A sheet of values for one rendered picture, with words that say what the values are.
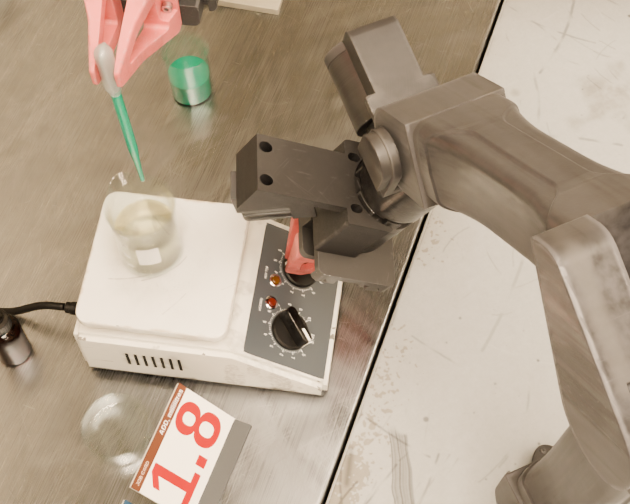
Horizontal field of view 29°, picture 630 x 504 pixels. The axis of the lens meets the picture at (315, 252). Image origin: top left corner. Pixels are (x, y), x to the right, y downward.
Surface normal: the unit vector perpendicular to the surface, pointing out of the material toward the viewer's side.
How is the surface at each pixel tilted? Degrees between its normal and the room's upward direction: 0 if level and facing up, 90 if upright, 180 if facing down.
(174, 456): 40
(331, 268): 30
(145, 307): 0
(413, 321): 0
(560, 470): 90
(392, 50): 16
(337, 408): 0
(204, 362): 90
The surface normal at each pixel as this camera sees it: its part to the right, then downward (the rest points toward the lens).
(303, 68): -0.01, -0.48
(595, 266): 0.18, -0.04
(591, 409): -0.92, 0.36
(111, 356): -0.14, 0.87
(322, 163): 0.47, -0.36
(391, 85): 0.10, -0.24
